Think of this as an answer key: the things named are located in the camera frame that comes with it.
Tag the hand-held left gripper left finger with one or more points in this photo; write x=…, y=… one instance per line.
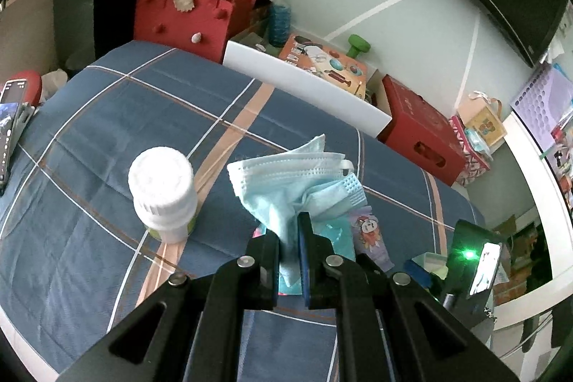
x=262, y=270

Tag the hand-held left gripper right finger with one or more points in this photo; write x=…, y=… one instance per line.
x=304, y=265

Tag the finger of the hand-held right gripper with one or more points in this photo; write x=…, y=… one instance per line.
x=418, y=272

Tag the blue face mask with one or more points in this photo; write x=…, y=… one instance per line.
x=277, y=185

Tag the colourful cartoon tissue pack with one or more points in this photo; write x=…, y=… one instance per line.
x=369, y=234

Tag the white ledge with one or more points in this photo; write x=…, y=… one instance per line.
x=532, y=203

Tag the red and white patterned box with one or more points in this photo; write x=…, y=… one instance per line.
x=470, y=171

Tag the white plastic bottle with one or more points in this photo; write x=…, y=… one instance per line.
x=163, y=194

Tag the light blue packet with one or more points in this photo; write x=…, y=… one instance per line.
x=478, y=142

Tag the red plastic crate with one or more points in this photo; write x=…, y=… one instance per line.
x=416, y=122

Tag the small beige handbag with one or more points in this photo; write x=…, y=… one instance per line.
x=488, y=122

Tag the white board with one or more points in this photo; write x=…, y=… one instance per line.
x=304, y=86

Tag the orange picture box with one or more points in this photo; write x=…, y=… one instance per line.
x=322, y=60

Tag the green dumbbell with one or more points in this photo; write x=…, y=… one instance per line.
x=358, y=46

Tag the bottle with blue liquid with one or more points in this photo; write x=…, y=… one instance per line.
x=280, y=24

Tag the red felt handbag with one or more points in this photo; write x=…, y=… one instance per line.
x=179, y=19

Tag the white container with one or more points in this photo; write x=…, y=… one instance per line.
x=56, y=82

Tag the smartphone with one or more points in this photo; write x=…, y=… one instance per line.
x=9, y=131

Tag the red stool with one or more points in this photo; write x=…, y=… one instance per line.
x=31, y=82

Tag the purple wall calendar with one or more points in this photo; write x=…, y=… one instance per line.
x=541, y=104

